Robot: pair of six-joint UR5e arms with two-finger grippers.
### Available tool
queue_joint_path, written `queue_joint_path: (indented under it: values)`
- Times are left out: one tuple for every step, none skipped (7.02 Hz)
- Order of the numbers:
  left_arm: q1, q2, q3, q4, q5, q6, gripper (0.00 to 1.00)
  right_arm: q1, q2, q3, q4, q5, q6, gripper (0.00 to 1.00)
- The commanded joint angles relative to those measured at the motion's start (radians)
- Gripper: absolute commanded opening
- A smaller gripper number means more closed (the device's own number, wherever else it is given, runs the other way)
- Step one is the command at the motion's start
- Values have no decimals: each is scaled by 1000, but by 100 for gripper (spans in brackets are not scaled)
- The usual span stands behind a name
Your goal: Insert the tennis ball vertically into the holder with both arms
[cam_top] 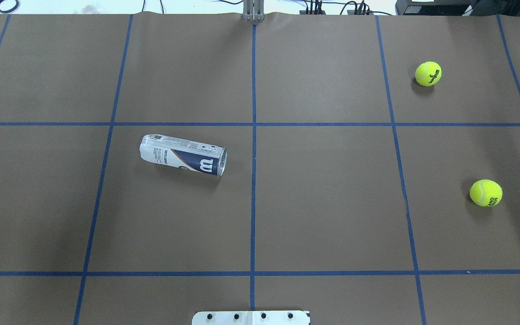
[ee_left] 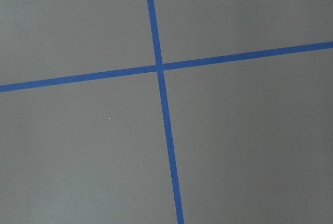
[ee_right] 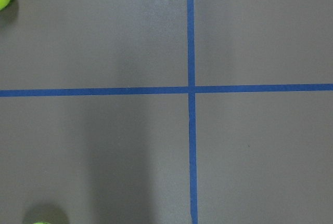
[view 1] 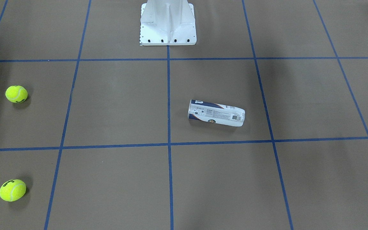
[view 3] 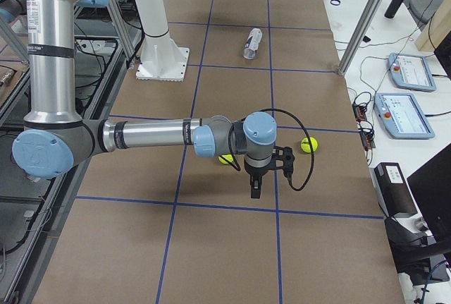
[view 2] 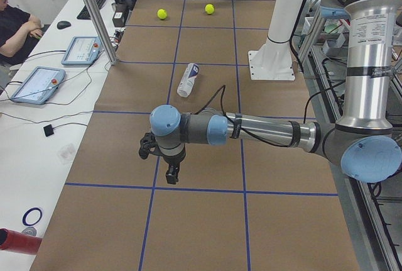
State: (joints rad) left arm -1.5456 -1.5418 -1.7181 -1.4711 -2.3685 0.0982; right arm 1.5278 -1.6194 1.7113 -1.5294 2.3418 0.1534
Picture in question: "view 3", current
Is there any tennis ball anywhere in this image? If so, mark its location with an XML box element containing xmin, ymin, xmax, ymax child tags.
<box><xmin>218</xmin><ymin>154</ymin><xmax>234</xmax><ymax>164</ymax></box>
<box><xmin>300</xmin><ymin>137</ymin><xmax>319</xmax><ymax>153</ymax></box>

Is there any clear tennis ball can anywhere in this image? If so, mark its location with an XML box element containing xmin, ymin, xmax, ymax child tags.
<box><xmin>242</xmin><ymin>28</ymin><xmax>263</xmax><ymax>60</ymax></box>

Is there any orange electronics board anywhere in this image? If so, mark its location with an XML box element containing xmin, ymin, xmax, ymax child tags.
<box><xmin>352</xmin><ymin>102</ymin><xmax>376</xmax><ymax>152</ymax></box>

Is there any black box white label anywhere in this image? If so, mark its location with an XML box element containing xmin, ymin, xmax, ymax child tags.
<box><xmin>373</xmin><ymin>162</ymin><xmax>418</xmax><ymax>219</ymax></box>

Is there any lower blue teach pendant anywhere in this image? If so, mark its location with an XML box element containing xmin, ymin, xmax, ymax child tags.
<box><xmin>374</xmin><ymin>93</ymin><xmax>435</xmax><ymax>140</ymax></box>

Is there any blue teach pendant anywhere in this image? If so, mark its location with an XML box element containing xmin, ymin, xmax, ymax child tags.
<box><xmin>374</xmin><ymin>93</ymin><xmax>435</xmax><ymax>140</ymax></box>
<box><xmin>388</xmin><ymin>53</ymin><xmax>436</xmax><ymax>92</ymax></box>

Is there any black computer monitor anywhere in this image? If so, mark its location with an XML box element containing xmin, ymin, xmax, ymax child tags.
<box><xmin>407</xmin><ymin>145</ymin><xmax>451</xmax><ymax>241</ymax></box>

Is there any upper blue teach pendant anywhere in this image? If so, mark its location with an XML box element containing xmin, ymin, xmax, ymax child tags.
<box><xmin>388</xmin><ymin>53</ymin><xmax>436</xmax><ymax>92</ymax></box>

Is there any black water bottle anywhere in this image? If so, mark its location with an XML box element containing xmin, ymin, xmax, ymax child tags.
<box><xmin>384</xmin><ymin>0</ymin><xmax>404</xmax><ymax>19</ymax></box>

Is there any near black camera cable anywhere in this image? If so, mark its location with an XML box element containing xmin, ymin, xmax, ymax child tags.
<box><xmin>227</xmin><ymin>108</ymin><xmax>317</xmax><ymax>192</ymax></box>

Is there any white pedestal column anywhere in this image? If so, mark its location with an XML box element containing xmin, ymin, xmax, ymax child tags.
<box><xmin>135</xmin><ymin>0</ymin><xmax>190</xmax><ymax>82</ymax></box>

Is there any aluminium frame post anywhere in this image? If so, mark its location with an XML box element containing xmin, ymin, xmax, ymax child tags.
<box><xmin>338</xmin><ymin>0</ymin><xmax>382</xmax><ymax>76</ymax></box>

